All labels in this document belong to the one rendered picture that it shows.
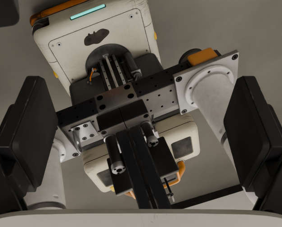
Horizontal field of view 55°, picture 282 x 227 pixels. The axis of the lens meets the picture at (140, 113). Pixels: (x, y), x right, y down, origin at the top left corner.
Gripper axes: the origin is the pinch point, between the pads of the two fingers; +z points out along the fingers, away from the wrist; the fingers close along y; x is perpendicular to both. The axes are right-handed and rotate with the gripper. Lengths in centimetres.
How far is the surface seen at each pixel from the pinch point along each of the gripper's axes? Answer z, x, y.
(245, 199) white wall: 178, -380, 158
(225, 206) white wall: 167, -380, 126
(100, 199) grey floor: 141, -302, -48
